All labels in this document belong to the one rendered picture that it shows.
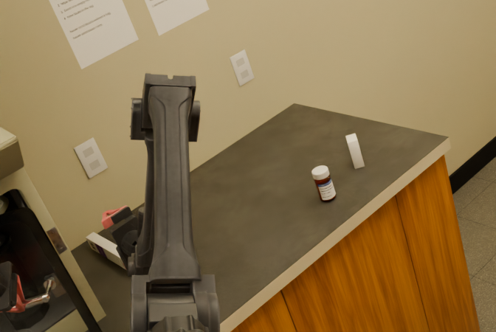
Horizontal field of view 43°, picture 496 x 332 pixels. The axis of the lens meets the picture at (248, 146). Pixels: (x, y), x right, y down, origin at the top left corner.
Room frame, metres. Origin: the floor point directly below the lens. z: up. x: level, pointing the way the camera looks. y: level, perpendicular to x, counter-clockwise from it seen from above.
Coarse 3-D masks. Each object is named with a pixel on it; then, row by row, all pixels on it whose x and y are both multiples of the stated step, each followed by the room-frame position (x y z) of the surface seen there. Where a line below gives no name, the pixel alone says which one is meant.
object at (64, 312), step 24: (0, 216) 1.16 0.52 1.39; (24, 216) 1.16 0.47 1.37; (0, 240) 1.16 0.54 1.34; (24, 240) 1.16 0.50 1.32; (48, 240) 1.16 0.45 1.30; (24, 264) 1.16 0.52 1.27; (48, 264) 1.16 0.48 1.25; (24, 288) 1.16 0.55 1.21; (72, 288) 1.16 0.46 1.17; (24, 312) 1.16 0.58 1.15; (48, 312) 1.16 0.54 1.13; (72, 312) 1.16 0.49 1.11
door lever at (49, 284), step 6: (48, 282) 1.16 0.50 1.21; (54, 282) 1.15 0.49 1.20; (48, 288) 1.14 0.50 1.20; (42, 294) 1.12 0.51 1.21; (48, 294) 1.11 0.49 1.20; (24, 300) 1.12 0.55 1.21; (30, 300) 1.11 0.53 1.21; (36, 300) 1.11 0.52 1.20; (42, 300) 1.11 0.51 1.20; (48, 300) 1.11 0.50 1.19; (24, 306) 1.11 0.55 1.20; (30, 306) 1.11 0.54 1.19; (12, 312) 1.11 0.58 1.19
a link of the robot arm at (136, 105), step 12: (132, 108) 0.95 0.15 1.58; (192, 108) 0.95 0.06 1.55; (132, 120) 0.95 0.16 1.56; (192, 120) 0.95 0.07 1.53; (132, 132) 0.95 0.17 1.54; (144, 132) 0.95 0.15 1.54; (192, 132) 0.95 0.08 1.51; (144, 204) 1.01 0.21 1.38; (144, 216) 1.01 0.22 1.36; (144, 228) 1.00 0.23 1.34; (144, 240) 1.01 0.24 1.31; (144, 252) 1.01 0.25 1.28; (144, 264) 1.02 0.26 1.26
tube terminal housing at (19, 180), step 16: (16, 176) 1.33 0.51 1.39; (0, 192) 1.31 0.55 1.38; (32, 192) 1.34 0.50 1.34; (32, 208) 1.33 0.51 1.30; (48, 224) 1.33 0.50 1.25; (64, 256) 1.33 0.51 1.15; (80, 272) 1.34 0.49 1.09; (80, 288) 1.33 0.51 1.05; (96, 304) 1.34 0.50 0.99; (96, 320) 1.33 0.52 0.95
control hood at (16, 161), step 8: (0, 128) 1.32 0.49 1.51; (0, 136) 1.27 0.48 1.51; (8, 136) 1.25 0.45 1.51; (16, 136) 1.24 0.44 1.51; (0, 144) 1.22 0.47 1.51; (8, 144) 1.23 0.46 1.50; (16, 144) 1.24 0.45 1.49; (0, 152) 1.22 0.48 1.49; (8, 152) 1.24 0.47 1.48; (16, 152) 1.26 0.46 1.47; (0, 160) 1.24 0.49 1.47; (8, 160) 1.26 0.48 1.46; (16, 160) 1.28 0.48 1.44; (0, 168) 1.26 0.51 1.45; (8, 168) 1.28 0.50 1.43; (16, 168) 1.30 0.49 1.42; (0, 176) 1.28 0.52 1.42
